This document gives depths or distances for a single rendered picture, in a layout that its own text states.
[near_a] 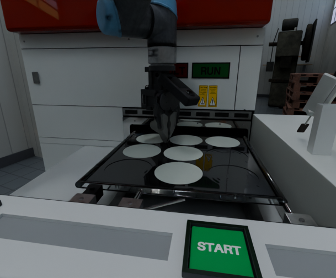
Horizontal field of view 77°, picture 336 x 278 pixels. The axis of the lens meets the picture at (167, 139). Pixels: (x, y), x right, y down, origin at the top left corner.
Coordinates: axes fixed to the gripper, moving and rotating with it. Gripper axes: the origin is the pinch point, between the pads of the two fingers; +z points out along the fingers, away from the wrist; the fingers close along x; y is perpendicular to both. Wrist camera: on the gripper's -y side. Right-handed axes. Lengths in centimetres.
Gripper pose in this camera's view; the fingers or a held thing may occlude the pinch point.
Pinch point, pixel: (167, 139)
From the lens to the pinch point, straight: 60.7
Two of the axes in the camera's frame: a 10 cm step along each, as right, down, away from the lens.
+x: -7.0, 2.2, -6.8
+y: -7.2, -2.2, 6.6
